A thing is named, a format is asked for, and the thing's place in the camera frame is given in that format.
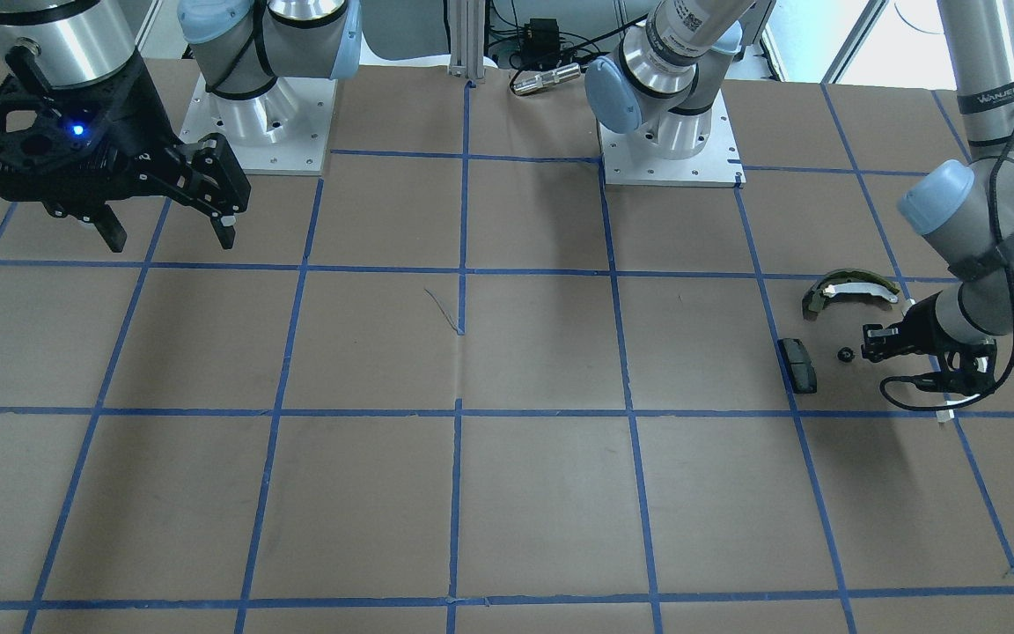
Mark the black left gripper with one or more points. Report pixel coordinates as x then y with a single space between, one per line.
922 336

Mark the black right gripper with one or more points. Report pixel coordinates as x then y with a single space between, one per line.
144 113

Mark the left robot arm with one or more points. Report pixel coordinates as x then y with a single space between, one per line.
672 65

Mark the olive curved brake shoe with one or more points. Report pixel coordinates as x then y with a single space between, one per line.
847 283

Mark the dark brake pad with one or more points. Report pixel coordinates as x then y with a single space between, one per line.
799 366

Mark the black power brick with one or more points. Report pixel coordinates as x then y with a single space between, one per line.
540 44

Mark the silver cylindrical tool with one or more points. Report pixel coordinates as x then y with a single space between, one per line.
545 80

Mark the white curved plastic bracket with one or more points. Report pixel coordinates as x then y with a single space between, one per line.
965 369

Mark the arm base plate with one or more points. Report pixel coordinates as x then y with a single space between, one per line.
676 150
283 132

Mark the aluminium frame post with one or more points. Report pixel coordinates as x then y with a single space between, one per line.
466 31

